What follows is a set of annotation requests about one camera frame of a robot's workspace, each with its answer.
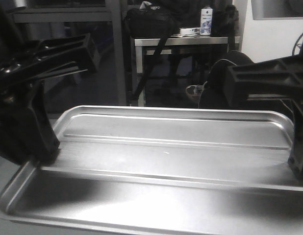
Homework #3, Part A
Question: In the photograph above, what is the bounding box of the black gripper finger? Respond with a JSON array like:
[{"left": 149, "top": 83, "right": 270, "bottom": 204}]
[
  {"left": 0, "top": 34, "right": 100, "bottom": 86},
  {"left": 0, "top": 82, "right": 60, "bottom": 165},
  {"left": 224, "top": 55, "right": 303, "bottom": 105},
  {"left": 288, "top": 99, "right": 303, "bottom": 179}
]

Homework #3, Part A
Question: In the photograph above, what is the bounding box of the silver metal tray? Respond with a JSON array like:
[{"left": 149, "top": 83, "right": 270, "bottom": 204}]
[{"left": 0, "top": 105, "right": 303, "bottom": 235}]

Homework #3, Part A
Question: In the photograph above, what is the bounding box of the white spray bottle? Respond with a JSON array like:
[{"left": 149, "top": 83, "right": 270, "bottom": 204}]
[{"left": 200, "top": 6, "right": 213, "bottom": 36}]

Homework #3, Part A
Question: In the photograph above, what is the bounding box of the steel table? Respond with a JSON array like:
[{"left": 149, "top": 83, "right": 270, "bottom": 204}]
[{"left": 130, "top": 35, "right": 228, "bottom": 107}]

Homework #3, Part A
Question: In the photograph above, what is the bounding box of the black bag on table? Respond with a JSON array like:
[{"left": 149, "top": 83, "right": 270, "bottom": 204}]
[{"left": 125, "top": 8, "right": 178, "bottom": 39}]

